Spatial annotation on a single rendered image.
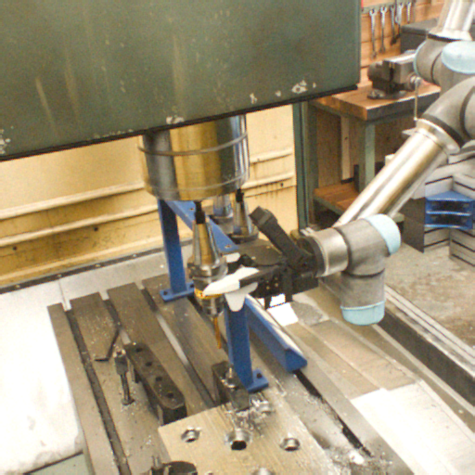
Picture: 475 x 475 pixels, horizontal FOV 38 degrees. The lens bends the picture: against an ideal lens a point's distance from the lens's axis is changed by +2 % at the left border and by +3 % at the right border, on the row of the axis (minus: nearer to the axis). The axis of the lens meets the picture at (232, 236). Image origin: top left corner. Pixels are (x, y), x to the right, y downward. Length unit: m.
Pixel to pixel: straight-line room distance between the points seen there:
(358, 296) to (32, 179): 1.11
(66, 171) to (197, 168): 1.13
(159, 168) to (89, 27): 0.22
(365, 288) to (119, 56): 0.61
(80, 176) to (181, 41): 1.24
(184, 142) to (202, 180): 0.06
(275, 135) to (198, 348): 0.85
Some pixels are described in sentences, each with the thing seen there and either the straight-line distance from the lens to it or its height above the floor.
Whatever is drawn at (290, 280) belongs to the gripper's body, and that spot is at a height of 1.26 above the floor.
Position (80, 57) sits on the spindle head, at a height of 1.67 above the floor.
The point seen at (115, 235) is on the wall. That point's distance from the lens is 2.11.
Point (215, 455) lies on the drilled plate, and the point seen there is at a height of 0.99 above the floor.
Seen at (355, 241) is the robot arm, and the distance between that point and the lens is 1.14.
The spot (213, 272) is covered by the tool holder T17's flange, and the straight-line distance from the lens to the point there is 1.03.
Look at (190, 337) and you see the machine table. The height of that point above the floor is 0.90.
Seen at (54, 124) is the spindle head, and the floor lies 1.60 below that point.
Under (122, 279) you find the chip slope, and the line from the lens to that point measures 2.09.
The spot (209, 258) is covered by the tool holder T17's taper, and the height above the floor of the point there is 1.33.
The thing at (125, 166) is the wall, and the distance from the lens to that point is 2.04.
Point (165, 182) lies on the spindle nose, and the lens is 0.92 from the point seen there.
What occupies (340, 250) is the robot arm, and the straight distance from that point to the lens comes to 1.12.
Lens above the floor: 1.80
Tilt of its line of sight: 26 degrees down
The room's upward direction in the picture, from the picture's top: 6 degrees counter-clockwise
